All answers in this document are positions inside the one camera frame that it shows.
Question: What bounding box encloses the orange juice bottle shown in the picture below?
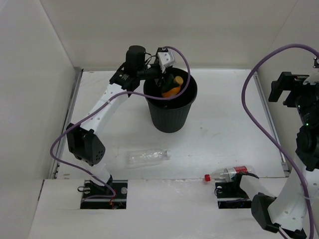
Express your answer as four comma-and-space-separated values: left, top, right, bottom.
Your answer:
161, 76, 183, 98

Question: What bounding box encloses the clear plastic bottle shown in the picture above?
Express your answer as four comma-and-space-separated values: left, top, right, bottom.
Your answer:
128, 149, 171, 166

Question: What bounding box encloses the red cap soda bottle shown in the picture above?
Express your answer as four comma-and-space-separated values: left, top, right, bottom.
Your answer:
204, 165, 255, 183

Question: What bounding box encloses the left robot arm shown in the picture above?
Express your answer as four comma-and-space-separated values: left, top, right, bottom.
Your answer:
66, 45, 183, 199

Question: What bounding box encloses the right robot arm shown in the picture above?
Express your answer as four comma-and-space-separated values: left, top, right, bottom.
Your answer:
214, 72, 319, 239

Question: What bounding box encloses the black plastic bin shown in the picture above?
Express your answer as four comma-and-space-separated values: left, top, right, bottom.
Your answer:
143, 68, 197, 133

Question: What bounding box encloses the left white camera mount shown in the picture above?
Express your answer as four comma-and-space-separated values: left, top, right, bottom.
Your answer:
157, 48, 175, 73

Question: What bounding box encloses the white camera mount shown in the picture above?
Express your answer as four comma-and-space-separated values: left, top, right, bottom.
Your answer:
303, 57, 319, 85
157, 48, 175, 73

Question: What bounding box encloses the right aluminium rail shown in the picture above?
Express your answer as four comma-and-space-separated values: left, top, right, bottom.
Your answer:
253, 73, 291, 177

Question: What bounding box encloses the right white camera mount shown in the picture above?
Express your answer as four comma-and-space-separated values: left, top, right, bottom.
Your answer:
303, 57, 319, 85

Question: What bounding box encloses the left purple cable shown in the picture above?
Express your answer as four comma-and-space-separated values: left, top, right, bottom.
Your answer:
50, 45, 192, 204

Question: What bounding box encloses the purple cable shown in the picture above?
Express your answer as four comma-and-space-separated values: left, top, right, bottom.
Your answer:
241, 43, 319, 239
50, 45, 192, 204

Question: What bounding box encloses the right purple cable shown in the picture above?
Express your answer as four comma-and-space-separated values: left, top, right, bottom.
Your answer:
241, 43, 319, 239

